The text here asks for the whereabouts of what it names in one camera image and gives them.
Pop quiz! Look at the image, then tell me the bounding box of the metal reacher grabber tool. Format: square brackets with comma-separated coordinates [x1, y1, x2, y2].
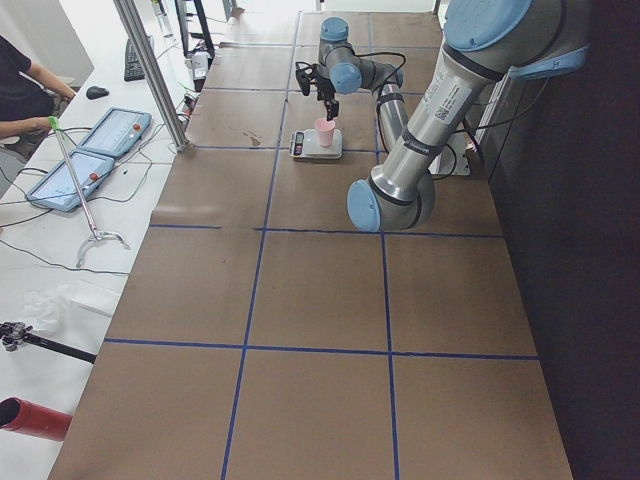
[48, 116, 131, 268]

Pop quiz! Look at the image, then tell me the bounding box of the black computer mouse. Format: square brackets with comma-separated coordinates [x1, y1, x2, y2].
[85, 86, 109, 100]

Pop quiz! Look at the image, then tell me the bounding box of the pink paper cup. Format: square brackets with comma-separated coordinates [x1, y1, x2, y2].
[314, 117, 336, 147]

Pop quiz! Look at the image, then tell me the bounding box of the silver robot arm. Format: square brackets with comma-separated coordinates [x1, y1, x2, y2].
[296, 0, 591, 232]

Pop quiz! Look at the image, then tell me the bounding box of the blue teach pendant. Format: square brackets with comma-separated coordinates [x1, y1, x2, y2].
[26, 150, 114, 212]
[77, 107, 152, 159]

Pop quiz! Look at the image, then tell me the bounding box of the black keyboard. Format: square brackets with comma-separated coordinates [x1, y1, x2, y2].
[123, 39, 145, 82]

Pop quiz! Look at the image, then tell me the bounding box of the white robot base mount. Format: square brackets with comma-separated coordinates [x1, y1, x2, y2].
[429, 124, 480, 179]

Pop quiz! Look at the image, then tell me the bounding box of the person in black shirt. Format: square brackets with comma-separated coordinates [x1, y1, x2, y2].
[1, 37, 76, 158]

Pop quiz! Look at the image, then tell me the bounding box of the aluminium frame post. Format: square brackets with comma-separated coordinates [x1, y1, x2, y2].
[114, 0, 189, 152]

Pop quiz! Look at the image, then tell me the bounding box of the red cylinder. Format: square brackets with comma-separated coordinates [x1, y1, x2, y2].
[1, 397, 72, 441]

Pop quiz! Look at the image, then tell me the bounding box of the digital kitchen scale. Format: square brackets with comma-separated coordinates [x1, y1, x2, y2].
[289, 129, 343, 162]

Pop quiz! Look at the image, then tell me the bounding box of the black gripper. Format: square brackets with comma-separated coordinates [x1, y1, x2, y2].
[295, 61, 339, 121]

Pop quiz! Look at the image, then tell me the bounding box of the blue teach pendant near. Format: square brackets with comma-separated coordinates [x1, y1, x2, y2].
[26, 150, 114, 212]

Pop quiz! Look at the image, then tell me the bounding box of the white plastic bag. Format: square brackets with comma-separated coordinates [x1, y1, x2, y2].
[17, 281, 120, 335]

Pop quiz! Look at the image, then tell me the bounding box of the black tripod rod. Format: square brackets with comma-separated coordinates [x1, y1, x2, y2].
[1, 322, 97, 364]

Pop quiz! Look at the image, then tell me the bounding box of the blue teach pendant far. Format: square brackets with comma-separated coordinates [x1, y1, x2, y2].
[77, 107, 152, 159]

